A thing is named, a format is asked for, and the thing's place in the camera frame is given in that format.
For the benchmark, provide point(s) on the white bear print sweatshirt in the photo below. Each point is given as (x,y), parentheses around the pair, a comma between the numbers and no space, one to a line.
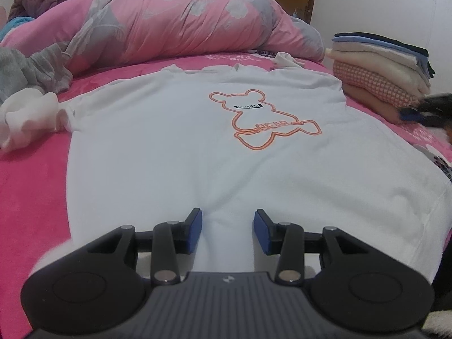
(176,148)

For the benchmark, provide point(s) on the pink floral bed sheet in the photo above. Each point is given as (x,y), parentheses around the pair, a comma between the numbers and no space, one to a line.
(31,190)

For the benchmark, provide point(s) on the pink floral rolled quilt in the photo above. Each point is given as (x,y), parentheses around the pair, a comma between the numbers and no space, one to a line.
(159,31)

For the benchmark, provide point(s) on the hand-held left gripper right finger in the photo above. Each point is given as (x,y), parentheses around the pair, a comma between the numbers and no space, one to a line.
(261,233)

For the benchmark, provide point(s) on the stack of folded clothes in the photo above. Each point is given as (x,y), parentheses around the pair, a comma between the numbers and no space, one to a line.
(370,77)

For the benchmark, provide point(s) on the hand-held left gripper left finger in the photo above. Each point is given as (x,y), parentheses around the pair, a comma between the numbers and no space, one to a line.
(196,231)

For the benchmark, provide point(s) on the grey garment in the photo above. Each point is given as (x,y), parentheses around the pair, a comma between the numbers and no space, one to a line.
(21,70)

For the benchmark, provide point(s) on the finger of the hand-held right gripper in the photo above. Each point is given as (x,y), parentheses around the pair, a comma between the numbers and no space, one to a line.
(409,114)

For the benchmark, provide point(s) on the teal cloth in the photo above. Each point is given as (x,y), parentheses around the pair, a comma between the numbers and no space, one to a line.
(14,24)

